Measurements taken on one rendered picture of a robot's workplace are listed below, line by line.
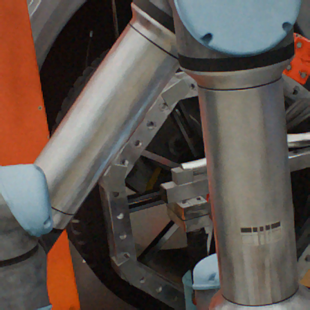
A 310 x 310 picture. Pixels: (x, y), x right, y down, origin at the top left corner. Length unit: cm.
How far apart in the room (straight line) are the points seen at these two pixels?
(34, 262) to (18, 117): 59
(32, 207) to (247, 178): 21
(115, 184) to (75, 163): 73
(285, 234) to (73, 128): 27
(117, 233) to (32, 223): 89
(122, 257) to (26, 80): 49
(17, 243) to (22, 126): 60
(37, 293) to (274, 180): 27
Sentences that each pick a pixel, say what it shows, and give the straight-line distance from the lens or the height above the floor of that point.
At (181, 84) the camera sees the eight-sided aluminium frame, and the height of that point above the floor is 111.
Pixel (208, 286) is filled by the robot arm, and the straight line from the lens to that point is 105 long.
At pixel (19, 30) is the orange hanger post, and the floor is 130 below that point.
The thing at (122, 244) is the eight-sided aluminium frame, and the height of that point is 81.
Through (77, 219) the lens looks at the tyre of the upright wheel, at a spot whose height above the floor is 85.
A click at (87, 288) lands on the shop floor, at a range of 342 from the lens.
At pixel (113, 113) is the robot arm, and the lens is 96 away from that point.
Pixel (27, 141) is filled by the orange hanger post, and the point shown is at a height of 111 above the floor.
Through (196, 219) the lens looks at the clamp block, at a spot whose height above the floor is 92.
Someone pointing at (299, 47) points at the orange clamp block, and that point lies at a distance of 180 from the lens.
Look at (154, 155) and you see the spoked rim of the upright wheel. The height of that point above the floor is 94.
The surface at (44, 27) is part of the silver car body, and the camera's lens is 197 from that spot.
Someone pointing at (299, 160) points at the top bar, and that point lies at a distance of 163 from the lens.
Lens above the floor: 152
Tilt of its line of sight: 19 degrees down
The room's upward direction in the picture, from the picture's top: 8 degrees counter-clockwise
